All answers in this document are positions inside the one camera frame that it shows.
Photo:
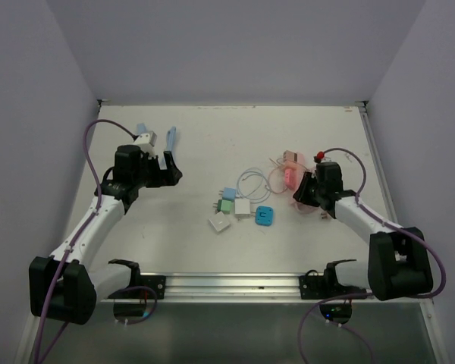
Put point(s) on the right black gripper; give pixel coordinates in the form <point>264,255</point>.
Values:
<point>302,195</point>

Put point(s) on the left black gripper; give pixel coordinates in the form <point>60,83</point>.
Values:
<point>168,177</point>

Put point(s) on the pink power strip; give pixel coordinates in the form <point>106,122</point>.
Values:
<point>293,173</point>

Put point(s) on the blue round plug adapter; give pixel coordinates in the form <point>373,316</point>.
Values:
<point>264,216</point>

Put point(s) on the blue power strip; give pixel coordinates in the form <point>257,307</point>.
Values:
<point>141,128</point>

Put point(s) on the light blue charger plug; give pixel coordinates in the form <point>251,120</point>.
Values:
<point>228,193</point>

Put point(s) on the green charger plug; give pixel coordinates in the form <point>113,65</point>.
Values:
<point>224,206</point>

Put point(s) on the white cube charger plug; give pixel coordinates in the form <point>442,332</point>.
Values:
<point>242,208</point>

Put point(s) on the tan cube adapter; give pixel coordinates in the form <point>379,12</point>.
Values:
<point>291,156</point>

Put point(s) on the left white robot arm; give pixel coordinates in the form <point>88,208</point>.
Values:
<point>81,247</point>

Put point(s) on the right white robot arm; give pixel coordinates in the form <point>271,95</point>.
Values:
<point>397,264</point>

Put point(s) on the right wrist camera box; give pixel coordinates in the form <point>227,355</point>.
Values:
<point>319,157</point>

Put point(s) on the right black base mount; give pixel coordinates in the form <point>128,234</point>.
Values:
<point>316,286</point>

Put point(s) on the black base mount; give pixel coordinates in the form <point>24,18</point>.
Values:
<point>316,286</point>
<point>157,283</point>

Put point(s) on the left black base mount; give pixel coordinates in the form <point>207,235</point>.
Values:
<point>157,283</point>

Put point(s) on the aluminium front rail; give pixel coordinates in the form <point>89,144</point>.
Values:
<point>231,284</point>

